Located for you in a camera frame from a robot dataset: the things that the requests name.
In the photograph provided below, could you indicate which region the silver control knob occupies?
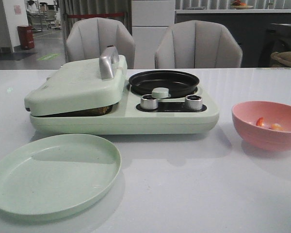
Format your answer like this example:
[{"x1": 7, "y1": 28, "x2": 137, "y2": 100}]
[
  {"x1": 184, "y1": 95, "x2": 203, "y2": 111},
  {"x1": 140, "y1": 94, "x2": 158, "y2": 110}
]

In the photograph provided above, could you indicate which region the white refrigerator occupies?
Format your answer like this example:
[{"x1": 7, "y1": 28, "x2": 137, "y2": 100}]
[{"x1": 131, "y1": 0, "x2": 176, "y2": 69}]

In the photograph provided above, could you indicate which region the right grey upholstered chair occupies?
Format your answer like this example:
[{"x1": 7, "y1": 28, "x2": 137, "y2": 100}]
[{"x1": 155, "y1": 20, "x2": 243, "y2": 69}]

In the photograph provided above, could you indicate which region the black round frying pan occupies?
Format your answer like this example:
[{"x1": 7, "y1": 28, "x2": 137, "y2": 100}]
[{"x1": 129, "y1": 70, "x2": 199, "y2": 98}]

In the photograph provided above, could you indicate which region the cooked shrimp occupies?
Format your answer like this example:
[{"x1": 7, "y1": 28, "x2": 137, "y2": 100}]
[
  {"x1": 269, "y1": 123, "x2": 283, "y2": 131},
  {"x1": 256, "y1": 117, "x2": 264, "y2": 127}
]

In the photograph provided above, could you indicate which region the mint green breakfast maker base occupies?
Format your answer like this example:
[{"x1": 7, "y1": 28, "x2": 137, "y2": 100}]
[{"x1": 30, "y1": 78, "x2": 219, "y2": 134}]

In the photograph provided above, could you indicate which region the right silver control knob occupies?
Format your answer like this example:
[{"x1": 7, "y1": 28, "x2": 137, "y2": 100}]
[{"x1": 184, "y1": 95, "x2": 203, "y2": 111}]

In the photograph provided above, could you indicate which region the mint green round plate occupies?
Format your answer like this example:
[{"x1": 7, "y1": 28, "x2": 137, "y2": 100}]
[{"x1": 0, "y1": 134, "x2": 121, "y2": 220}]

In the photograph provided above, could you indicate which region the dark grey kitchen counter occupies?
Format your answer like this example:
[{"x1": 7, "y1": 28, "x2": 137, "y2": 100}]
[{"x1": 175, "y1": 9, "x2": 291, "y2": 67}]

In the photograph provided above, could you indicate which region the left grey upholstered chair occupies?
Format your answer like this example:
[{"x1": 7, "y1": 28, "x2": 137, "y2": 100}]
[{"x1": 66, "y1": 17, "x2": 135, "y2": 69}]

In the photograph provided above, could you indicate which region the dark washing machine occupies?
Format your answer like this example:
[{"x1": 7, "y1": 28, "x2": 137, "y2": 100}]
[{"x1": 258, "y1": 23, "x2": 291, "y2": 67}]

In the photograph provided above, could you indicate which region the grey upholstered chair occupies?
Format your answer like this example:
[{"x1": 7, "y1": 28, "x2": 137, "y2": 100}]
[
  {"x1": 155, "y1": 20, "x2": 243, "y2": 69},
  {"x1": 66, "y1": 17, "x2": 135, "y2": 69}
]

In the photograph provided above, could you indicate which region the red barrier belt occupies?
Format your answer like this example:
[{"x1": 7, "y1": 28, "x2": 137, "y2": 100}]
[{"x1": 66, "y1": 12, "x2": 126, "y2": 19}]

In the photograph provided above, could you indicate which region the left silver control knob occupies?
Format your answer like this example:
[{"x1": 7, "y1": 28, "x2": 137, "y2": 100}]
[{"x1": 140, "y1": 94, "x2": 158, "y2": 110}]

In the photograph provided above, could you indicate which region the pink plastic bowl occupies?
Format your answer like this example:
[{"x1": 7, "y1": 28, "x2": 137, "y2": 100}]
[{"x1": 232, "y1": 101, "x2": 291, "y2": 151}]

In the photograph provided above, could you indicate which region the mint green sandwich maker lid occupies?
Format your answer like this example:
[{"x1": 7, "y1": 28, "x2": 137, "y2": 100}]
[{"x1": 24, "y1": 46, "x2": 128, "y2": 117}]

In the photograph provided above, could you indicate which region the fruit plate on counter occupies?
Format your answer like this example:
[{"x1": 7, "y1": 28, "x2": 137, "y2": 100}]
[{"x1": 231, "y1": 0, "x2": 253, "y2": 10}]

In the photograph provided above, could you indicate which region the red floor bin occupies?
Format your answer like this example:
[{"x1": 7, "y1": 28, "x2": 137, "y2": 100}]
[{"x1": 17, "y1": 25, "x2": 34, "y2": 50}]

